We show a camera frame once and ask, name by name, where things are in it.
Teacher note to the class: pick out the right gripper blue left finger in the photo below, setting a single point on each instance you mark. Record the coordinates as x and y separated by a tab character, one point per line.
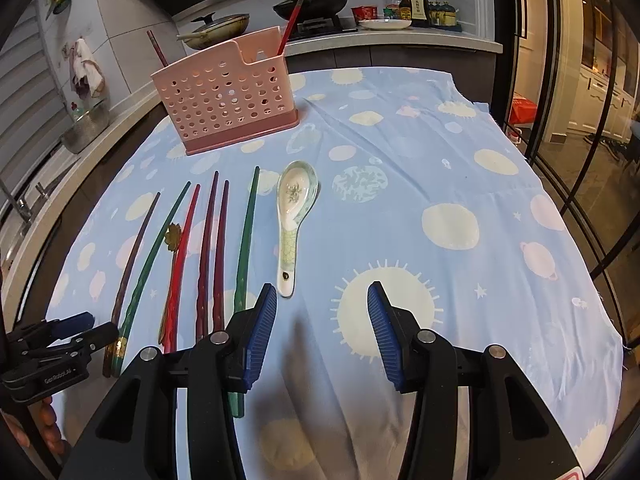
258	330

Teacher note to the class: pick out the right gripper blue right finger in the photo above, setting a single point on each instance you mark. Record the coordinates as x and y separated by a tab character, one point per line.
387	334

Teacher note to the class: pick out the green chopstick gold band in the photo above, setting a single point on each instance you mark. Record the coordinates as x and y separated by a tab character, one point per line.
115	354

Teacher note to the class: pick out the red chopstick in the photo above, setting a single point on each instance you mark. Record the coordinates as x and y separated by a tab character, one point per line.
169	340
289	27

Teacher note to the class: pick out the chrome kitchen faucet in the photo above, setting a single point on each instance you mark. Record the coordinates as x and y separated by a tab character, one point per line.
26	212

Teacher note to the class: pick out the person's left hand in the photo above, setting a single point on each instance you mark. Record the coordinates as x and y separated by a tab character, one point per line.
47	426

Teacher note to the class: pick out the dark maroon chopstick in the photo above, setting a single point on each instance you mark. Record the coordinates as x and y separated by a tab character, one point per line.
218	288

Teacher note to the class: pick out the dark purple chopstick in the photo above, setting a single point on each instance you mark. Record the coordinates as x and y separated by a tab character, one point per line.
202	300

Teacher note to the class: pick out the red chopstick under spoon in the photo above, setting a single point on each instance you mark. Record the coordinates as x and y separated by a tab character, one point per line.
169	340

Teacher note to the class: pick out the white ceramic soup spoon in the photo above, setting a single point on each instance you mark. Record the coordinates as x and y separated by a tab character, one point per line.
298	189

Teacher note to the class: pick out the blue planet print tablecloth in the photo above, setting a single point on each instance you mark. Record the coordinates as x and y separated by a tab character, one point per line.
420	191

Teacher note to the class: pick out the pink perforated utensil holder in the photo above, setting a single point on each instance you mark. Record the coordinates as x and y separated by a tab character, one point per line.
235	91

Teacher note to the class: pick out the steel mixing bowl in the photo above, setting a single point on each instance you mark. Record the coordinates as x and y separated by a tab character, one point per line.
87	127

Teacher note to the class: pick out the green dish soap bottle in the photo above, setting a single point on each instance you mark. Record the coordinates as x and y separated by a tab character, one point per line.
75	110

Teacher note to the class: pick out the red bag on floor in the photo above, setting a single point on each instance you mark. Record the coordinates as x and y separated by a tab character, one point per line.
523	111

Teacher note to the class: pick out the hanging pink white towels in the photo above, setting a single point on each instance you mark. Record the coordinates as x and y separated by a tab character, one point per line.
86	76

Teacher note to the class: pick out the yellow wok with lid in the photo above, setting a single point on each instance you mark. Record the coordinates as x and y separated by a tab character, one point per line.
214	30

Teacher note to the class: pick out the black gas stove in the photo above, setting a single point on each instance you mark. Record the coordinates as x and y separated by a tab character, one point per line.
322	27

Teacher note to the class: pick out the white plate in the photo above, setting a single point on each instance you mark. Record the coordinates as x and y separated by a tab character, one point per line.
385	24

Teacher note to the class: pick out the black wok with lid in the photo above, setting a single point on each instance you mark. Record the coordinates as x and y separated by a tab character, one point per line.
310	9

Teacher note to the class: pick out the red instant noodle cup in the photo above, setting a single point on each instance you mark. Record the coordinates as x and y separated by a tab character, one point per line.
364	13

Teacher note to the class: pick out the small seasoning jars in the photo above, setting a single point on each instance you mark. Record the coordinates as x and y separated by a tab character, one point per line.
444	16

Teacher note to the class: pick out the yellow cap sauce bottle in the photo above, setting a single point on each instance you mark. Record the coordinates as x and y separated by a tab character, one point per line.
405	11

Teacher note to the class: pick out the dark soy sauce bottle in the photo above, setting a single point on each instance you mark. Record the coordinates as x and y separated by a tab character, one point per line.
420	13

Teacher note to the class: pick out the black framed glass door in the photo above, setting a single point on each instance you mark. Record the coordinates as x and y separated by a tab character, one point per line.
578	60

